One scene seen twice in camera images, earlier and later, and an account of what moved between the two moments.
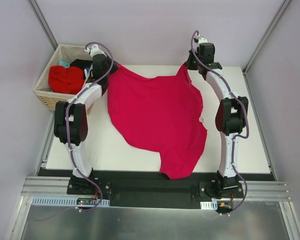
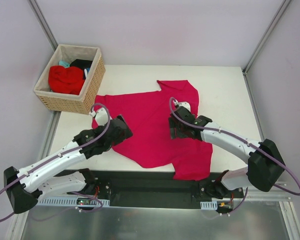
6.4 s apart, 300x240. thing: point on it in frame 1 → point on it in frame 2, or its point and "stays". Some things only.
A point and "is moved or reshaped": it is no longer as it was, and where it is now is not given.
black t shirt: x=82 y=64 stays
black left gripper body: x=112 y=67 → x=123 y=127
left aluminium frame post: x=41 y=20 stays
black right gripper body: x=190 y=64 → x=176 y=131
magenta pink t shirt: x=165 y=112 is moved or reshaped
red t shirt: x=69 y=80 stays
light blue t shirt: x=65 y=64 stays
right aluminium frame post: x=266 y=37 stays
